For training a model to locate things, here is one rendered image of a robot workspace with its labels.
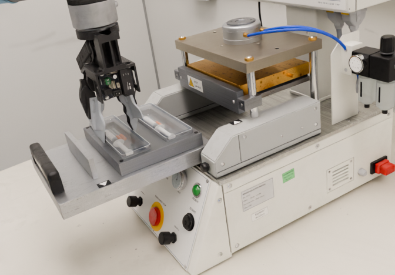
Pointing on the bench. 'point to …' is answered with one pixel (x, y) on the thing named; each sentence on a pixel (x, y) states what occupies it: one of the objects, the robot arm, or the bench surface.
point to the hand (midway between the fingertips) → (116, 129)
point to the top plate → (251, 44)
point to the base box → (290, 189)
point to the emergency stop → (154, 216)
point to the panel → (176, 210)
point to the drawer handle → (47, 168)
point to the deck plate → (221, 120)
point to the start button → (187, 221)
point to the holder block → (156, 143)
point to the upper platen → (298, 76)
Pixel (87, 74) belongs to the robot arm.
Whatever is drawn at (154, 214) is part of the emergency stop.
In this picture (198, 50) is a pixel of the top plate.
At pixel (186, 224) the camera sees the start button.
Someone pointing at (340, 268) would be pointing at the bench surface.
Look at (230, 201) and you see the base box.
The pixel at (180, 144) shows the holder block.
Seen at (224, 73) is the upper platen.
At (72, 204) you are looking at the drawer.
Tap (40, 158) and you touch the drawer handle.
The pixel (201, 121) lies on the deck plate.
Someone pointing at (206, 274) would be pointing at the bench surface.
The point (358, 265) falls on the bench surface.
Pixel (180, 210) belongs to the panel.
